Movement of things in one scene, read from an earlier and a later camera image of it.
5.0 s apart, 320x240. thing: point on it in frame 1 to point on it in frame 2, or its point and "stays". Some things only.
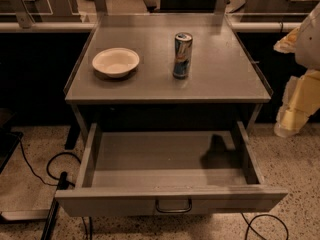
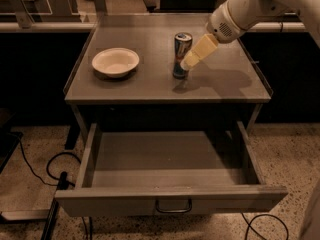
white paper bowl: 115,62 stays
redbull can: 183,42 stays
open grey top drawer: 162,173 stays
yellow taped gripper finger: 301,100 to 225,27
